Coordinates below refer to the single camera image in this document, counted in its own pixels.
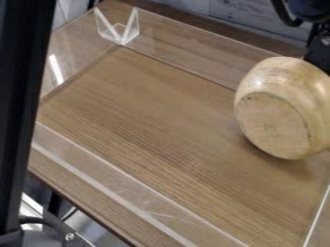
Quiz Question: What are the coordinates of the light wooden bowl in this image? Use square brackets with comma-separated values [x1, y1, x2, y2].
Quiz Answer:
[235, 57, 330, 160]

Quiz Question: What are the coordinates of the black table leg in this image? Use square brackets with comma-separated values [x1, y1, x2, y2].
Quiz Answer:
[48, 192, 63, 216]

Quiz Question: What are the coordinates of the clear acrylic tray wall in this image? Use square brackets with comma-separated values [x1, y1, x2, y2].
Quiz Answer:
[27, 6, 330, 247]

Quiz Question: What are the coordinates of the clear acrylic corner bracket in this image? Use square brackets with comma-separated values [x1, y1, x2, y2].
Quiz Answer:
[92, 8, 139, 45]

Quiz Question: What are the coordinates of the metal base plate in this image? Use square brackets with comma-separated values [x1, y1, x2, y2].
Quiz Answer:
[43, 211, 95, 247]

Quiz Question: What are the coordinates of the black cable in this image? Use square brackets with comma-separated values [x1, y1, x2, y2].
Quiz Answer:
[19, 215, 72, 247]

